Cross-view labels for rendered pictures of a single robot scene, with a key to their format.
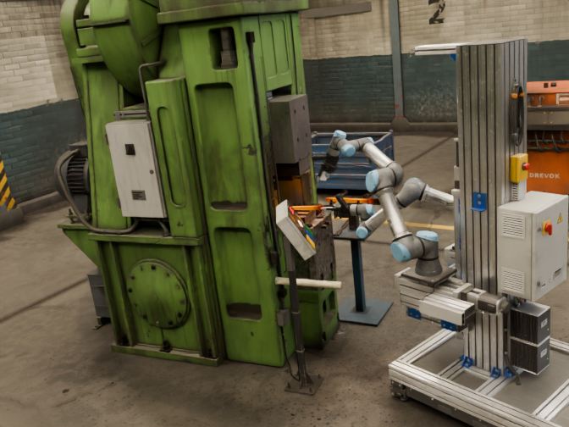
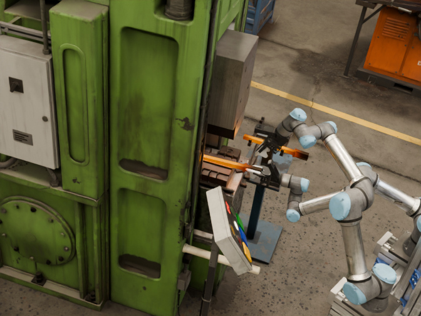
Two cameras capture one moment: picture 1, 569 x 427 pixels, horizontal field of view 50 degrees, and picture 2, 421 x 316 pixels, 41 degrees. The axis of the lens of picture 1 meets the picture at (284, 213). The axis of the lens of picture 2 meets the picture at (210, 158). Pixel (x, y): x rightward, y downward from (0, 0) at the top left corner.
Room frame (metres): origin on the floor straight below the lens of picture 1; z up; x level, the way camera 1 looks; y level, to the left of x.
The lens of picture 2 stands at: (1.60, 0.53, 3.03)
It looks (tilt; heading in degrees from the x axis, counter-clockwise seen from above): 38 degrees down; 347
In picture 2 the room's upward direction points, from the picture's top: 8 degrees clockwise
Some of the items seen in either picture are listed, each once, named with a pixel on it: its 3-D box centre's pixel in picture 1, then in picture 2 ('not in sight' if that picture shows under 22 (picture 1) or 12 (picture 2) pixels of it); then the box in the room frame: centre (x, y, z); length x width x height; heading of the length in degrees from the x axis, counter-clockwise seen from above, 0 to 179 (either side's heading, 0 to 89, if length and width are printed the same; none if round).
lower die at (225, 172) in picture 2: (282, 215); (197, 163); (4.11, 0.01, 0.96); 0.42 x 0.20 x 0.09; 64
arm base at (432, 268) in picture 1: (428, 263); (375, 294); (3.19, -0.77, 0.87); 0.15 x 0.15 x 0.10
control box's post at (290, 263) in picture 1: (295, 308); (207, 296); (3.48, 0.00, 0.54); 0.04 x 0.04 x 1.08; 64
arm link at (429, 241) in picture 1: (426, 243); (381, 279); (3.19, -0.76, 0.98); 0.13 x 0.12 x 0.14; 112
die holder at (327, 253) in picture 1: (288, 247); (194, 191); (4.16, 0.00, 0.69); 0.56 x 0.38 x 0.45; 64
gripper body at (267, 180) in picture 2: (342, 211); (270, 177); (3.94, -0.39, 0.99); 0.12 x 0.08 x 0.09; 64
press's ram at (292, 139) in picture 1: (275, 127); (209, 69); (4.15, 0.00, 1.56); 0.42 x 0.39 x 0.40; 64
